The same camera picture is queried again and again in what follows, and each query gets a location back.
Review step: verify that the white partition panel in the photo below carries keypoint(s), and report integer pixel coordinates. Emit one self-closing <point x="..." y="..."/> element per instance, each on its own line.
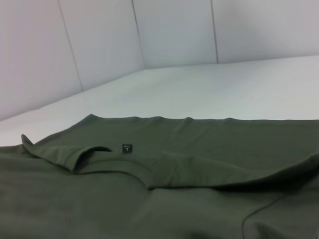
<point x="104" y="37"/>
<point x="30" y="49"/>
<point x="174" y="30"/>
<point x="269" y="25"/>

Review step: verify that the dark green t-shirt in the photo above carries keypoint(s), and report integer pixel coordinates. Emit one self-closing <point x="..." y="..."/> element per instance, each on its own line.
<point x="149" y="199"/>

